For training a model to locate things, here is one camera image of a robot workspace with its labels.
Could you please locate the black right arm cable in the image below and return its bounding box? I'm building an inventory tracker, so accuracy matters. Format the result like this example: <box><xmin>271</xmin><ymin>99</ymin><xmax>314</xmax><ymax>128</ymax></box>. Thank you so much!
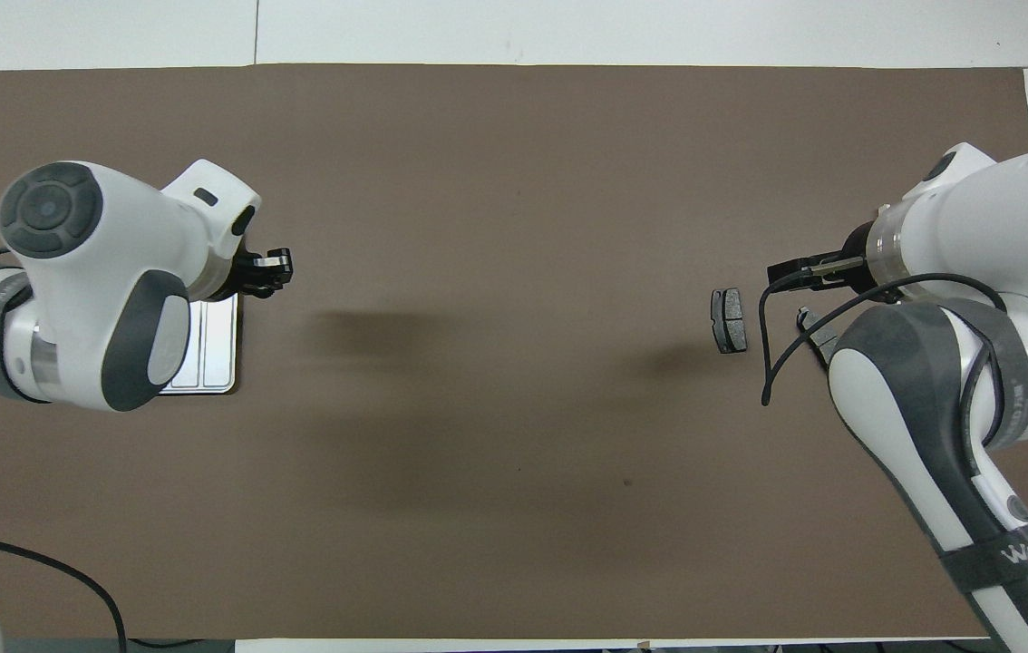
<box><xmin>759</xmin><ymin>270</ymin><xmax>1010</xmax><ymax>407</ymax></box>

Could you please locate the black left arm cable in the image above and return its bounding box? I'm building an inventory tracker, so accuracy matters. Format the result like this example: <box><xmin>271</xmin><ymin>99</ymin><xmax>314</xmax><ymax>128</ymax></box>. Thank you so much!
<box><xmin>0</xmin><ymin>524</ymin><xmax>129</xmax><ymax>653</ymax></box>

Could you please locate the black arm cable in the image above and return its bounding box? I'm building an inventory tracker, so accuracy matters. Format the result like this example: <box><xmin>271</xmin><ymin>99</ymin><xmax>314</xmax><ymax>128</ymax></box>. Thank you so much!
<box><xmin>759</xmin><ymin>270</ymin><xmax>1010</xmax><ymax>407</ymax></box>
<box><xmin>0</xmin><ymin>524</ymin><xmax>129</xmax><ymax>653</ymax></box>

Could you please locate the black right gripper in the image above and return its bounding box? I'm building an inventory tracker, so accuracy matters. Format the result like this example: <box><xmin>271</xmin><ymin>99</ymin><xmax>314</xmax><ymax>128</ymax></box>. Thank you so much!
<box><xmin>767</xmin><ymin>252</ymin><xmax>870</xmax><ymax>292</ymax></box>

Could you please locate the dark grey brake pad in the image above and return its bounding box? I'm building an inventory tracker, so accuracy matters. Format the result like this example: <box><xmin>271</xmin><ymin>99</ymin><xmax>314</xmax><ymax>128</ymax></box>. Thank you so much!
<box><xmin>711</xmin><ymin>288</ymin><xmax>749</xmax><ymax>356</ymax></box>
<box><xmin>795</xmin><ymin>307</ymin><xmax>839</xmax><ymax>365</ymax></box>

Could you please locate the brown table mat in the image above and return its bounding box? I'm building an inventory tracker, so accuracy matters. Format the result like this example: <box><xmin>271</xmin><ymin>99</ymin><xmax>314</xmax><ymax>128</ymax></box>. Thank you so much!
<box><xmin>0</xmin><ymin>63</ymin><xmax>1028</xmax><ymax>640</ymax></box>

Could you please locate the silver metal tray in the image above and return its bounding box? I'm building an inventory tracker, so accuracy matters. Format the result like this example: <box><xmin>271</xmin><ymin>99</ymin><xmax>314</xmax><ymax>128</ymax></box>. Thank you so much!
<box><xmin>159</xmin><ymin>295</ymin><xmax>240</xmax><ymax>395</ymax></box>

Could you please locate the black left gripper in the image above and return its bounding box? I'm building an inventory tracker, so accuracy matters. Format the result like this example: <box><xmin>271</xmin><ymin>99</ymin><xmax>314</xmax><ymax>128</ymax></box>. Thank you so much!
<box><xmin>233</xmin><ymin>247</ymin><xmax>296</xmax><ymax>300</ymax></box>

